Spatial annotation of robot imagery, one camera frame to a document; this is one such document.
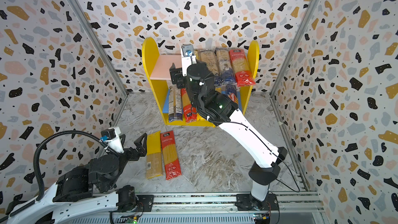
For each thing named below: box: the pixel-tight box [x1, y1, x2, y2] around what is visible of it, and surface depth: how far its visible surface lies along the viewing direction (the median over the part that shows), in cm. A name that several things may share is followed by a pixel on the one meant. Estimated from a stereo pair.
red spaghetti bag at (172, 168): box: [160, 130, 182, 181], surface depth 89 cm
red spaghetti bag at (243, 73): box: [229, 48, 257, 88], surface depth 73 cm
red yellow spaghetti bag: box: [180, 87, 198, 123], surface depth 90 cm
